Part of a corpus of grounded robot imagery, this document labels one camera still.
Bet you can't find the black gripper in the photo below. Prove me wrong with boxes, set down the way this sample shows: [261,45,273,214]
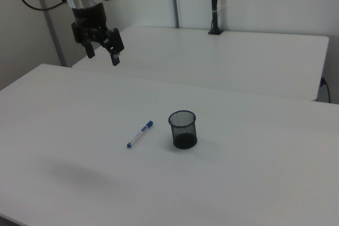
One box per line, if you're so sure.
[70,2,126,67]

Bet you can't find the blue white marker pen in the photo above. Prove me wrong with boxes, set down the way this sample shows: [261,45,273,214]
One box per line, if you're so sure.
[126,120,155,149]

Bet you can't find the white background table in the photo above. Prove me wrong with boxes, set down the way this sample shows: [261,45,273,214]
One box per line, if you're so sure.
[72,25,330,102]

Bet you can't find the black mesh pen cup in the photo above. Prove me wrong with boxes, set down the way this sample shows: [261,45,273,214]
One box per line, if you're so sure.
[168,109,199,150]

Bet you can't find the black pole with clamp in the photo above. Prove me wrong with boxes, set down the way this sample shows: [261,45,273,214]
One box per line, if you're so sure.
[208,0,225,35]

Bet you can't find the slanted grey partition post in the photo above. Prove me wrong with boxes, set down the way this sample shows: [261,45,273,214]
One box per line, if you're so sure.
[39,0,67,67]

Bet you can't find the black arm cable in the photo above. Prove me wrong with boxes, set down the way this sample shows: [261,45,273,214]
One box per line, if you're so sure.
[17,0,67,11]

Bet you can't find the black cable with blue plug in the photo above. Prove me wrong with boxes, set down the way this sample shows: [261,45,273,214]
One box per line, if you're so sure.
[320,77,332,103]

